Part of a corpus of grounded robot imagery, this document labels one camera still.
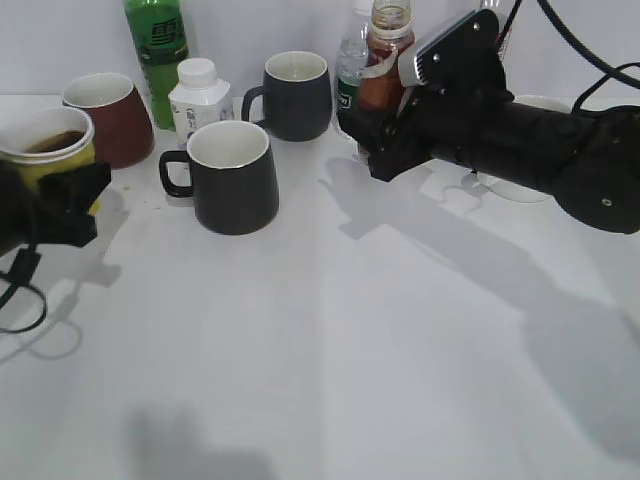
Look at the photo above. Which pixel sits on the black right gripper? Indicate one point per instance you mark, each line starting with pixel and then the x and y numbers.
pixel 436 121

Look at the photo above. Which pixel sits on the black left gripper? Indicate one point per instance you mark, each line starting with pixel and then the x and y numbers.
pixel 62 204

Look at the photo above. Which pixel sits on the yellow paper cup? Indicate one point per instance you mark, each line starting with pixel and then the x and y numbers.
pixel 54 141

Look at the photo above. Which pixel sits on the brown Nescafe coffee bottle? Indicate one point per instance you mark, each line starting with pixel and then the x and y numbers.
pixel 390 34

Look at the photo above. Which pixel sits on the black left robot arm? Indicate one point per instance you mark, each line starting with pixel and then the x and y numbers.
pixel 18 225

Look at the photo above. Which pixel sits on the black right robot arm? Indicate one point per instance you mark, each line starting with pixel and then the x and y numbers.
pixel 588 162

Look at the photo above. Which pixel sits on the white ceramic mug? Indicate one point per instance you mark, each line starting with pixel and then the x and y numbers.
pixel 509 190

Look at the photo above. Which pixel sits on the brown ceramic mug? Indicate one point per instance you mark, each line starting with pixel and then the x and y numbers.
pixel 123 130

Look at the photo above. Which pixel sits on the clear water bottle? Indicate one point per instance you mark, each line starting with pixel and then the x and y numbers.
pixel 351 60

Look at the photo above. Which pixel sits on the dark grey mug rear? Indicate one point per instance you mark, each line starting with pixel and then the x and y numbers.
pixel 296 96

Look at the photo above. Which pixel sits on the black mug front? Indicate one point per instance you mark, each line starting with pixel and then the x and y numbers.
pixel 228 170

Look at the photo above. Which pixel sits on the white milk carton bottle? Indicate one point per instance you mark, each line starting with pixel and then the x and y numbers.
pixel 200 98

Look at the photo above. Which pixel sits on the green plastic soda bottle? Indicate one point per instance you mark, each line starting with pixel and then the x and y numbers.
pixel 158 33

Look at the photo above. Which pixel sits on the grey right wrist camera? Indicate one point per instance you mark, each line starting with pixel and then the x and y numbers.
pixel 448 50

